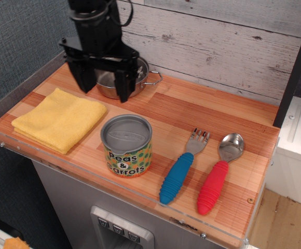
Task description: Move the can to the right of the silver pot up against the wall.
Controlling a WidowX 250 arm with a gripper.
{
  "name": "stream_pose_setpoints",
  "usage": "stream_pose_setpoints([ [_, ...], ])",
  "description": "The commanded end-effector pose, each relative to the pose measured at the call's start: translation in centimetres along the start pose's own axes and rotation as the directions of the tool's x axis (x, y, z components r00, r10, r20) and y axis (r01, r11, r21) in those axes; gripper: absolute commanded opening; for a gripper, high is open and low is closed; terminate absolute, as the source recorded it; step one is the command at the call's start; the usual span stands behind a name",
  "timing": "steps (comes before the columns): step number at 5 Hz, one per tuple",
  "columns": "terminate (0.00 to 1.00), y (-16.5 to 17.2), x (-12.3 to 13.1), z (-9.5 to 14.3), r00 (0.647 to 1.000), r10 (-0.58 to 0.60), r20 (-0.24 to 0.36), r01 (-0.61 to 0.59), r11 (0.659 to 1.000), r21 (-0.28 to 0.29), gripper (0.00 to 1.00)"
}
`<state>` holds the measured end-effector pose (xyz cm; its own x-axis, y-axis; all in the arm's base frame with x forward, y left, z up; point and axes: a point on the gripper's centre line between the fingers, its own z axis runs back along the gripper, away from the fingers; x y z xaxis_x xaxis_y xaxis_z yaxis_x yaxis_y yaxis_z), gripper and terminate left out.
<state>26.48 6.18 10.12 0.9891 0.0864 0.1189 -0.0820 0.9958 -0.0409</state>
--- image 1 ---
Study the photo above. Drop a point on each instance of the grey dispenser panel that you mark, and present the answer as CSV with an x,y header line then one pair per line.
x,y
113,231

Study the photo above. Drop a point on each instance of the white ribbed appliance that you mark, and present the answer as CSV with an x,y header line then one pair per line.
x,y
284,174

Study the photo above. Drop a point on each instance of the clear acrylic table guard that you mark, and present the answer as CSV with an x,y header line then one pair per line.
x,y
24,203

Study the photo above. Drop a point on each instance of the black vertical post right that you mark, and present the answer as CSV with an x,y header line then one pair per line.
x,y
289,92

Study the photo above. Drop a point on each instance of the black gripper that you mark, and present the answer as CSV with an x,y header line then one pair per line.
x,y
99,46

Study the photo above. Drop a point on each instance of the orange object bottom left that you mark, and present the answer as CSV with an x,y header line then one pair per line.
x,y
15,243

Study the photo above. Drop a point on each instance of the yellow folded cloth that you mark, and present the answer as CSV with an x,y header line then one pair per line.
x,y
60,121

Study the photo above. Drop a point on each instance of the silver metal pot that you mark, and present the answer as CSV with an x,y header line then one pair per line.
x,y
106,80

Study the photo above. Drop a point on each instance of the blue handled fork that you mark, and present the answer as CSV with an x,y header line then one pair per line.
x,y
174,180

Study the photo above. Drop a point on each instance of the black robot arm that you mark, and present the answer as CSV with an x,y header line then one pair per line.
x,y
95,10

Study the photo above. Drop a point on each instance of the peas and carrots can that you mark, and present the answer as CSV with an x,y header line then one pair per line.
x,y
127,141

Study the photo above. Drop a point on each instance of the red handled spoon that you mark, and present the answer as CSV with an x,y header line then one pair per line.
x,y
231,148

